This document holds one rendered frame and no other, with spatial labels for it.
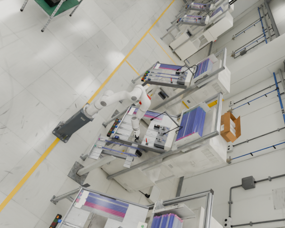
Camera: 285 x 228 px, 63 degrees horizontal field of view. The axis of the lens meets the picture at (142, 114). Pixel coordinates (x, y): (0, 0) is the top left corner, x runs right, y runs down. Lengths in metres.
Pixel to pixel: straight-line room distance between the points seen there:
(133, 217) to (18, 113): 1.97
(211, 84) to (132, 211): 2.35
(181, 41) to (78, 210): 5.71
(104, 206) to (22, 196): 1.07
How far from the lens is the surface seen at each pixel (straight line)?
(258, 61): 5.62
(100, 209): 2.42
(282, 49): 5.57
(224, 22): 6.90
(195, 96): 4.03
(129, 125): 3.16
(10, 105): 3.42
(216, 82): 3.86
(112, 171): 3.56
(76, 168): 3.44
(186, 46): 7.19
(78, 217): 2.44
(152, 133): 3.08
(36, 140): 3.33
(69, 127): 3.24
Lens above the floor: 2.91
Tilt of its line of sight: 38 degrees down
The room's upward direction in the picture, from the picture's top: 59 degrees clockwise
